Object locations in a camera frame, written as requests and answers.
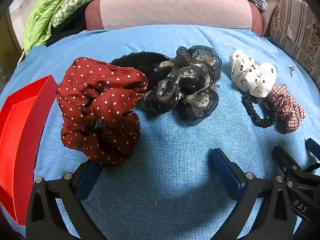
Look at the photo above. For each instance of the pink mattress pad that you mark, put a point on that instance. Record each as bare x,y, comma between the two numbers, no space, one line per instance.
170,7

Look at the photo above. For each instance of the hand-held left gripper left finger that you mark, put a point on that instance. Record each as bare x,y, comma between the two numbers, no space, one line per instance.
87,180

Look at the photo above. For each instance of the blue blanket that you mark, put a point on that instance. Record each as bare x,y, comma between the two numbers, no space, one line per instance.
175,142

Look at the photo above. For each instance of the red plaid scrunchie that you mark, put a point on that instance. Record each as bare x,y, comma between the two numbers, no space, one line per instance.
290,110

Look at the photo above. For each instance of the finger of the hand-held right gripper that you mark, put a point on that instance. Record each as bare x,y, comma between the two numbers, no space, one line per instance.
285,157
313,147

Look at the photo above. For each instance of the striped brown pillow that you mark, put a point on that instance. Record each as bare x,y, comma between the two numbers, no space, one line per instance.
295,27

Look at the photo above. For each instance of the red box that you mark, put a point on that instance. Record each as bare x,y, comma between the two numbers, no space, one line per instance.
20,130

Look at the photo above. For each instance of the green quilt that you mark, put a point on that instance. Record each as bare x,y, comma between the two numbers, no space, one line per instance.
42,17

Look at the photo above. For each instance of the black sheer dotted scrunchie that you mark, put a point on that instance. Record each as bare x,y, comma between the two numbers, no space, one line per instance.
185,85

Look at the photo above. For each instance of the small metal earring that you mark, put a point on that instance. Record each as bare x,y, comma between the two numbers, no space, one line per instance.
291,68

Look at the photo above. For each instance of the black hair claw clip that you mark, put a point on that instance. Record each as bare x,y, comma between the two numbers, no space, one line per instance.
142,60

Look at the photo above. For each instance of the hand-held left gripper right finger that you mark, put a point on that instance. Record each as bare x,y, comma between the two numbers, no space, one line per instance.
225,172

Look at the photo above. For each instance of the white cherry print scrunchie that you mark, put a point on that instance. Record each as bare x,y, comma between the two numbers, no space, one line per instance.
247,72

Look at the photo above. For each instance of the red polka dot scrunchie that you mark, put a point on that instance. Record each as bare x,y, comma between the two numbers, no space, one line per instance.
100,90

